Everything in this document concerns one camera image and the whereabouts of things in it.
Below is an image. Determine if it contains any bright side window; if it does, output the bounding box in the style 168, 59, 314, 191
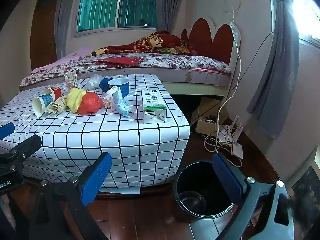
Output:
292, 0, 320, 48

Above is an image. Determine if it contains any dark blue ball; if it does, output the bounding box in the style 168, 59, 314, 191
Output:
99, 78, 111, 92

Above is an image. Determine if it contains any floral bedsheet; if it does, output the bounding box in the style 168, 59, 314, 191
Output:
19, 54, 233, 87

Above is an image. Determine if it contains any white router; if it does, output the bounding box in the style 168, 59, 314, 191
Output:
225, 115, 243, 159

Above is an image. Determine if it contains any blue paper cup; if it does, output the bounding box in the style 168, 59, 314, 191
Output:
32, 94, 55, 117

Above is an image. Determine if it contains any red paper cup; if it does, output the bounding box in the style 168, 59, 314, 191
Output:
44, 86, 62, 101

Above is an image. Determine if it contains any small cardboard box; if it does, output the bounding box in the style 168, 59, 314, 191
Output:
195, 119, 217, 137

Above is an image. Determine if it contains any red scalloped headboard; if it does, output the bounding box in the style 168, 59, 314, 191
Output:
180, 17, 242, 65

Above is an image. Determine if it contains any thin black cable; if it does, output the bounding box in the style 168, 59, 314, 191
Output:
191, 31, 274, 125

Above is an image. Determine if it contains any blue face mask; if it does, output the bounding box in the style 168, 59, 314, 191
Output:
112, 90, 134, 118

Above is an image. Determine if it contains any black plastic bin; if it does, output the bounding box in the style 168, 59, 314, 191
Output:
173, 161, 240, 220

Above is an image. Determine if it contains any white checkered tablecloth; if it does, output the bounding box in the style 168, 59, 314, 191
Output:
0, 74, 191, 195

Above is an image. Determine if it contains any thick white cable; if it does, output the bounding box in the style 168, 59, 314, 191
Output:
204, 5, 244, 168

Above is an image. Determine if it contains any orange plastic bag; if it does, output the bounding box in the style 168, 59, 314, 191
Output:
77, 92, 104, 116

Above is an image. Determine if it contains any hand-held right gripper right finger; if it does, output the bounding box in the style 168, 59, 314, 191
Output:
212, 152, 297, 240

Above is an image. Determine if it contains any small cream red carton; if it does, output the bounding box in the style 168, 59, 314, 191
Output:
64, 70, 79, 90

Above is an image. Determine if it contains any brown wooden door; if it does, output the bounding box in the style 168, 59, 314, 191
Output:
30, 0, 63, 70

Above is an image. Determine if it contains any dark fuzzy cloth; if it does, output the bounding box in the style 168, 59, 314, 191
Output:
287, 195, 320, 240

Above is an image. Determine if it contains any clear plastic bag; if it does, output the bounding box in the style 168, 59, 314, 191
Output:
86, 74, 103, 90

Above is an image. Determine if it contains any white tissue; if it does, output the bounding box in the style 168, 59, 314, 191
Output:
103, 85, 119, 109

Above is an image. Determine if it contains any blue paper bowl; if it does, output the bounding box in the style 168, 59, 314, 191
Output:
107, 78, 130, 97

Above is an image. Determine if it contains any white bed base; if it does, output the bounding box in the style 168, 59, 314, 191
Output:
19, 64, 238, 98

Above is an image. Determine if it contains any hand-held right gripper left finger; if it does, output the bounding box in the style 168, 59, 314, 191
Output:
30, 152, 112, 240

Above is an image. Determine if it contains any red printed blanket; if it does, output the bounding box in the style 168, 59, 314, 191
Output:
85, 30, 198, 57

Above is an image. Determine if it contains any long grey curtain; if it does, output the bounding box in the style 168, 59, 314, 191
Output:
246, 0, 303, 140

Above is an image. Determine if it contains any window with green curtain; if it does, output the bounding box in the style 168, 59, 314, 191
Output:
75, 0, 160, 34

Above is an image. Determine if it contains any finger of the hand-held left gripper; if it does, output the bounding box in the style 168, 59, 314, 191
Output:
0, 122, 15, 140
0, 134, 42, 170

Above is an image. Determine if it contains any green white milk carton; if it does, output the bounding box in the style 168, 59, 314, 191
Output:
141, 90, 167, 124

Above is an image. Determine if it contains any pink sheet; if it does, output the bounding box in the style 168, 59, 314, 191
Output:
31, 47, 87, 74

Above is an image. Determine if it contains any yellow cloth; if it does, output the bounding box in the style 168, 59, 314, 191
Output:
66, 88, 87, 113

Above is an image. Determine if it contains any white side cabinet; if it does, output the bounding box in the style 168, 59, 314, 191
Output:
287, 150, 320, 200

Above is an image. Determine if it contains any grey window curtain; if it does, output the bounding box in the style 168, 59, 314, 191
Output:
54, 0, 83, 55
160, 0, 187, 34

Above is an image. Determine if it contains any flattened cardboard box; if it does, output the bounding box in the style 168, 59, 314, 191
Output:
191, 97, 229, 128

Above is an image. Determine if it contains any beige paper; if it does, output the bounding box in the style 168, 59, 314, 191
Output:
45, 96, 68, 115

